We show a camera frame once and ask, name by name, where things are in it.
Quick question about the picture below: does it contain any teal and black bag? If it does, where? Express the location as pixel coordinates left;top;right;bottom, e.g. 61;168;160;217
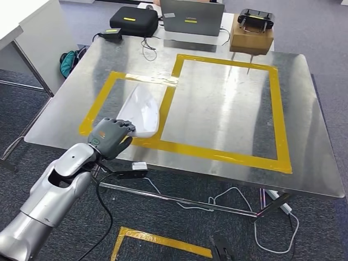
59;46;89;79

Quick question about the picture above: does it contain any black looped cable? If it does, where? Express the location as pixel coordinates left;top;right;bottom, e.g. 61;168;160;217
140;37;158;62

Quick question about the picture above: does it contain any white plastic shell part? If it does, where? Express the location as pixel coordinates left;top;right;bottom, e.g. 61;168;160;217
116;84;159;139

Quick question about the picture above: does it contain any black zip case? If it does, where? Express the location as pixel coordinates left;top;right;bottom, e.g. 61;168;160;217
109;6;159;38

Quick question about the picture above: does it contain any grey laptop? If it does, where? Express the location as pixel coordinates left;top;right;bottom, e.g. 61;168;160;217
159;0;225;37

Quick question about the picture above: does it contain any stainless steel workbench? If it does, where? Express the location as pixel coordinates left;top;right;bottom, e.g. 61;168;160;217
24;35;346;220

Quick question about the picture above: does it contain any brown cardboard box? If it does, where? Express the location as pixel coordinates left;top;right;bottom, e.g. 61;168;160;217
229;22;274;56

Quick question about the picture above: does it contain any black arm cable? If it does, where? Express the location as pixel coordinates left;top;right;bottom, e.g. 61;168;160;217
76;172;120;261

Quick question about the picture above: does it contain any black handheld controller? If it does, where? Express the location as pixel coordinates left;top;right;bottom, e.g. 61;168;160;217
237;8;275;34

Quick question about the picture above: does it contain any thin black floor cable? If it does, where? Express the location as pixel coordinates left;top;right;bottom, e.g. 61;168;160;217
288;215;297;261

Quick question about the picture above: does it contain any white table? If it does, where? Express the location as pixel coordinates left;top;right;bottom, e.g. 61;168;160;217
137;2;275;53

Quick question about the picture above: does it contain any white office desk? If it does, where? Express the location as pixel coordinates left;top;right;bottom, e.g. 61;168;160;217
0;0;79;172

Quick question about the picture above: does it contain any white power strip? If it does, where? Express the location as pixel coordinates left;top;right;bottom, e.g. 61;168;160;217
265;189;293;216

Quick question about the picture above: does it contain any white power cable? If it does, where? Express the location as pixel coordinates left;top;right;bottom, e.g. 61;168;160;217
144;176;300;254

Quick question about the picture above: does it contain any black power adapter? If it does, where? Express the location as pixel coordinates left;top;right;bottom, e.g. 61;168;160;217
92;28;123;42

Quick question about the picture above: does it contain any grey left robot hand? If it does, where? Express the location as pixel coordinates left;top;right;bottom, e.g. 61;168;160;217
88;117;137;161

